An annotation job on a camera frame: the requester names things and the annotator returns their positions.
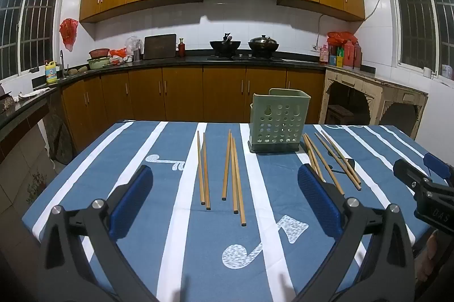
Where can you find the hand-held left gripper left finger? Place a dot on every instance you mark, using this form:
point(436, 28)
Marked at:
point(131, 202)

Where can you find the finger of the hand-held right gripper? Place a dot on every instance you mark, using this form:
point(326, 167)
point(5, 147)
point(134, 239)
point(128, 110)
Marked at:
point(408, 172)
point(438, 163)

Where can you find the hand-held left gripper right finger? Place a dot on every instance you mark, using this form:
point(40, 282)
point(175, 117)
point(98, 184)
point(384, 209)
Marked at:
point(319, 202)

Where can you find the green perforated chopstick holder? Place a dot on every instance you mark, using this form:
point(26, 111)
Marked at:
point(280, 124)

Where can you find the person's right hand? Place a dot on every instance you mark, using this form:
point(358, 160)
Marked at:
point(431, 245)

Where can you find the worn white side table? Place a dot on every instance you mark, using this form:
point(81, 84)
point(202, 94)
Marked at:
point(390, 89)

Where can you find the blue white striped tablecloth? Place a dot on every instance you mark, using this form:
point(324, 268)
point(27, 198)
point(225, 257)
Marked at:
point(212, 241)

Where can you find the white mug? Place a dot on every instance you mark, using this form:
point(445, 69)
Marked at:
point(428, 72)

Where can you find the translucent plastic bottle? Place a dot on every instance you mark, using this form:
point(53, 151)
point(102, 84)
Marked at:
point(447, 71)

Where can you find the small wooden stool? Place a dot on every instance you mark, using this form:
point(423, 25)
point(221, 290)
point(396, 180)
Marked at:
point(338, 110)

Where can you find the round patterned board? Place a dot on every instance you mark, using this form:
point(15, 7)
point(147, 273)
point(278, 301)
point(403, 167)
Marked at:
point(60, 140)

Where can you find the wooden base cabinets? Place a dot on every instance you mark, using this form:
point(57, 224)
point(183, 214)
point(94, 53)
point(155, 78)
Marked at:
point(184, 93)

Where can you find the red thermos flask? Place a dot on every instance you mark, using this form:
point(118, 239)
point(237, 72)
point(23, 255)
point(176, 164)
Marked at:
point(348, 55)
point(358, 57)

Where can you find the green and yellow bottles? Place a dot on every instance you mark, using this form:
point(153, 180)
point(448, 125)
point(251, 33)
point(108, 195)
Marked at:
point(337, 58)

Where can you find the brown root vegetables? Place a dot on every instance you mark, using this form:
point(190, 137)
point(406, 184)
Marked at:
point(78, 71)

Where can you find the pink carton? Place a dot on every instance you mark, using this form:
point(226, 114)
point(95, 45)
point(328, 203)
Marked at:
point(324, 55)

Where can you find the black kitchen countertop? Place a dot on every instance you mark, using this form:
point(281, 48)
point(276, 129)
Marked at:
point(159, 61)

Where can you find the steel utensil cup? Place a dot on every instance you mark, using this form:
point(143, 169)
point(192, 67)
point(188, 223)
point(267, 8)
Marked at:
point(137, 55)

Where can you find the white dish cloth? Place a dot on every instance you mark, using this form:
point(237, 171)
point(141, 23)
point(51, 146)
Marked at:
point(32, 93)

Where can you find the crumpled red plastic bag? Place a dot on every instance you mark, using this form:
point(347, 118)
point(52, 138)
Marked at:
point(117, 53)

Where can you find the large red plastic bag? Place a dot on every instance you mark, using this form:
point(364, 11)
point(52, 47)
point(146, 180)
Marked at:
point(340, 38)

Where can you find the yellow dish soap bottle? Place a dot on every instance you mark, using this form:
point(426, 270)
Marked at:
point(51, 74)

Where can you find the red plastic basin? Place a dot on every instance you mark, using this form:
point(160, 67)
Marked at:
point(99, 53)

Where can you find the steel kitchen faucet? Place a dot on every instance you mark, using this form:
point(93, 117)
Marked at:
point(62, 64)

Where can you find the dark wooden cutting board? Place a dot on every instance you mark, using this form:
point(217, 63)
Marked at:
point(159, 46)

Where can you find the clear plastic bag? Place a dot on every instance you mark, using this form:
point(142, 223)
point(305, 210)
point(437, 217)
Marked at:
point(133, 44)

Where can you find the red glass bottle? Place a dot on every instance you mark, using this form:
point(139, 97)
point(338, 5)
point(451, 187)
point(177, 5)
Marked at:
point(181, 49)

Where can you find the black gas stove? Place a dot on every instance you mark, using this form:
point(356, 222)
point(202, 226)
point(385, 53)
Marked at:
point(244, 58)

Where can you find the black wok with steel lid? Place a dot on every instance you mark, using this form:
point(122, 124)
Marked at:
point(263, 46)

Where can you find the hanging red plastic bag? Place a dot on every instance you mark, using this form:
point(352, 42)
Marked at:
point(68, 32)

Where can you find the barred window with white frame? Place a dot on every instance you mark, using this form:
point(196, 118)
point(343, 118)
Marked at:
point(415, 22)
point(35, 22)

